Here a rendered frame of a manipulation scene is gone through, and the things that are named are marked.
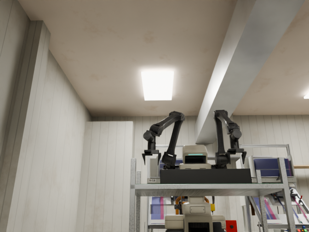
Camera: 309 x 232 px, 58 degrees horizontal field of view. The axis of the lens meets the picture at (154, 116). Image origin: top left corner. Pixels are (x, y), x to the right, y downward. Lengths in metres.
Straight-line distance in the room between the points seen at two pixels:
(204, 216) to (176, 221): 0.36
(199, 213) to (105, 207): 4.25
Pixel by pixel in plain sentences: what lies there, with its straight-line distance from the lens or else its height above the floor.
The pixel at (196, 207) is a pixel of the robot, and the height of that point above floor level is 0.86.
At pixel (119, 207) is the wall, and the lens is 6.44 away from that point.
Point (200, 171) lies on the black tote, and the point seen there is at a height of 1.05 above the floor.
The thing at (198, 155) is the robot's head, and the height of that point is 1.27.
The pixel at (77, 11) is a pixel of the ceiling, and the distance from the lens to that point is 4.18.
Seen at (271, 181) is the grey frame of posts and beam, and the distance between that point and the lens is 4.63.
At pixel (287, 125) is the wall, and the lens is 8.08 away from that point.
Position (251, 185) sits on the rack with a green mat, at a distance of 1.73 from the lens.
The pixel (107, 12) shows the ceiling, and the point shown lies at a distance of 4.11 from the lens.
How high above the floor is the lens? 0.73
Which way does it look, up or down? 21 degrees up
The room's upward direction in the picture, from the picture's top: straight up
